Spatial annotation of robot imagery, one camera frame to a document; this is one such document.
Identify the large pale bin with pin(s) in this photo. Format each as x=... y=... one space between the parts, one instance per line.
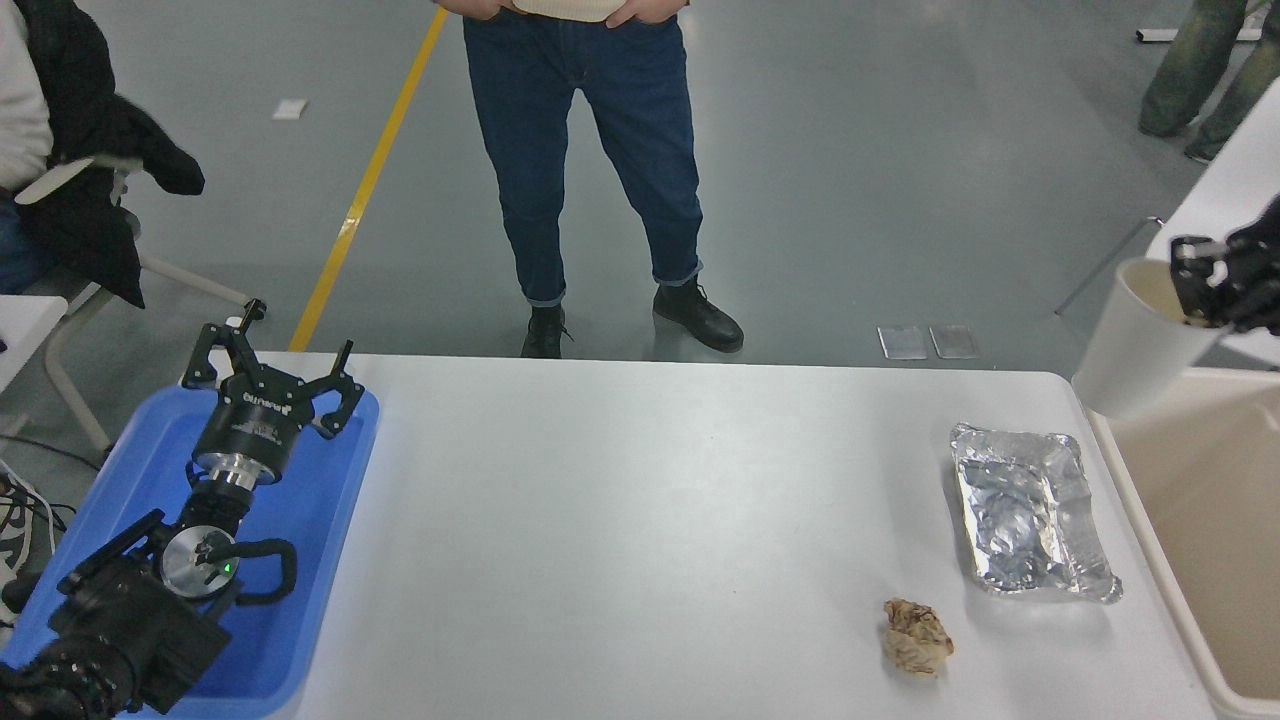
x=1220 y=520

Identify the white paper scrap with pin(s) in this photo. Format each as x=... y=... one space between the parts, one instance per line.
x=290 y=110

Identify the black and white shoe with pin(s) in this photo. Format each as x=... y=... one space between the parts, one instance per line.
x=18 y=530

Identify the white chair with grey legs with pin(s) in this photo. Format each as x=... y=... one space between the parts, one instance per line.
x=1230 y=170

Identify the standing person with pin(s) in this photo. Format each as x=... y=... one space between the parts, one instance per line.
x=580 y=120

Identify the white bar on floor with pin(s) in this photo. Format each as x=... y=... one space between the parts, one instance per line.
x=1155 y=35

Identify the crumpled tan paper ball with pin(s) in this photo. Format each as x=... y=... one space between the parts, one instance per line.
x=915 y=640

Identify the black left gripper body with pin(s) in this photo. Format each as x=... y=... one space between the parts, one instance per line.
x=250 y=425

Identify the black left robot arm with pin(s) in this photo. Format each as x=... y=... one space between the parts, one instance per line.
x=130 y=630

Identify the white paper cup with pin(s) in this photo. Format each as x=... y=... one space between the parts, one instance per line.
x=1130 y=350

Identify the silver foil tray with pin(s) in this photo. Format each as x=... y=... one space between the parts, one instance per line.
x=1030 y=520

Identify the clear floor plate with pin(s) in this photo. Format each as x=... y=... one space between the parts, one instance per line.
x=903 y=341
x=954 y=340

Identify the standing person's left hand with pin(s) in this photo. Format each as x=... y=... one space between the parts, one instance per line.
x=645 y=10

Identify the seated person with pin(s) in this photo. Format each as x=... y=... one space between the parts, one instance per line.
x=25 y=110

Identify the blue plastic tray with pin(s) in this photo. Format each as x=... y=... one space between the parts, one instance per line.
x=320 y=500

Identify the standing person's right hand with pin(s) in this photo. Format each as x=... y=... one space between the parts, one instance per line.
x=470 y=8

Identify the person beside white chair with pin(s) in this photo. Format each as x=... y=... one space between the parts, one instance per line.
x=1185 y=70

